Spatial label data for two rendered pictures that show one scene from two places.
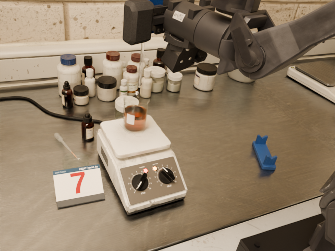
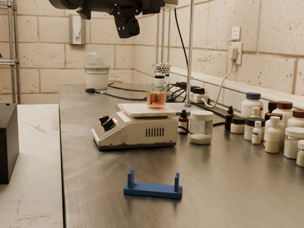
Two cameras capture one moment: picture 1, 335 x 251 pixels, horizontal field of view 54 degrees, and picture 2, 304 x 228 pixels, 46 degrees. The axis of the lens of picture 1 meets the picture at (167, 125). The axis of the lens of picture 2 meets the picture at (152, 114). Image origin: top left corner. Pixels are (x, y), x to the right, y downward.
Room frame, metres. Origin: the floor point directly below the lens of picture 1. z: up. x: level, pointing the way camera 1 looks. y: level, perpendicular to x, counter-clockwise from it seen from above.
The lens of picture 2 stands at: (0.80, -0.81, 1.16)
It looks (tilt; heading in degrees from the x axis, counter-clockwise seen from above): 11 degrees down; 105
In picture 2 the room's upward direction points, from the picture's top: 2 degrees clockwise
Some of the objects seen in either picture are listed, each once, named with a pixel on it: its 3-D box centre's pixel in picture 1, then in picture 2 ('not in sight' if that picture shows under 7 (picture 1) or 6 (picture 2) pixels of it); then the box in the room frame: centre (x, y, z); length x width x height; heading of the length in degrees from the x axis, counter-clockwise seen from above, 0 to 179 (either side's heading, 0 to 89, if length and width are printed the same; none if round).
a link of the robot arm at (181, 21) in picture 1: (186, 21); (123, 0); (0.51, -0.01, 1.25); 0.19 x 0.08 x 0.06; 139
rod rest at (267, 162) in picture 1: (264, 151); (153, 182); (0.65, -0.25, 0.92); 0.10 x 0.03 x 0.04; 6
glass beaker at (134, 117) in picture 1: (135, 112); (157, 94); (0.58, 0.07, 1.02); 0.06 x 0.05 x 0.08; 13
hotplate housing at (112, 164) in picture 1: (138, 158); (137, 126); (0.53, 0.05, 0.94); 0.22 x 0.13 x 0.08; 31
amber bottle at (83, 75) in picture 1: (88, 72); (271, 118); (0.87, 0.26, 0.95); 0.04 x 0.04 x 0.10
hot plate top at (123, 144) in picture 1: (134, 134); (147, 110); (0.56, 0.07, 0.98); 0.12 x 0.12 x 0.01; 31
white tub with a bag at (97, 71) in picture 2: not in sight; (97, 68); (0.02, 0.99, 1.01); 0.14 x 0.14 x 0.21
